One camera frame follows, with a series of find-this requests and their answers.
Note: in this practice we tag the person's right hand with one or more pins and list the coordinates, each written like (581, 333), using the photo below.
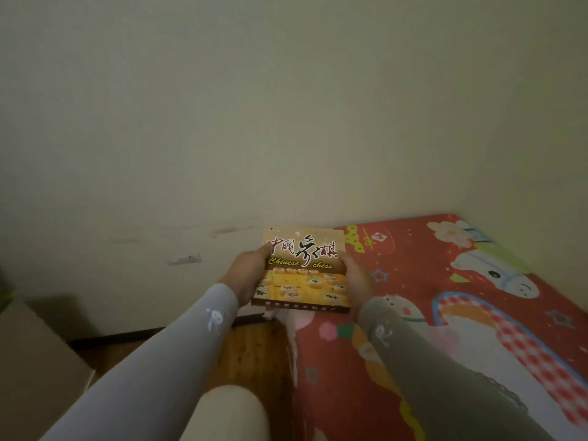
(356, 283)

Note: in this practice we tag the person's left hand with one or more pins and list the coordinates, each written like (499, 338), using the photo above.
(246, 272)

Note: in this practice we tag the person's left thumb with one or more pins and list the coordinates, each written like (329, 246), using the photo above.
(262, 253)

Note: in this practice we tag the person's right thumb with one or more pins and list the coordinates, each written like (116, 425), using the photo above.
(342, 259)

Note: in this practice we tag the yellow board game box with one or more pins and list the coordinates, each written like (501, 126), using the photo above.
(301, 270)

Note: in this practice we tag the person's left forearm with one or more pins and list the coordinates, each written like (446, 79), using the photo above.
(146, 365)

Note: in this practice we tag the person's right forearm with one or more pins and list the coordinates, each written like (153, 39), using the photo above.
(441, 376)

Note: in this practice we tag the red cartoon print bed sheet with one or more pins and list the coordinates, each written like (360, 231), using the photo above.
(454, 326)

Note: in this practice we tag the person's leg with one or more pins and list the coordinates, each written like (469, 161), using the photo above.
(225, 415)

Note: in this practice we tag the brown cardboard box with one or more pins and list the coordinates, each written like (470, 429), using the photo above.
(36, 372)

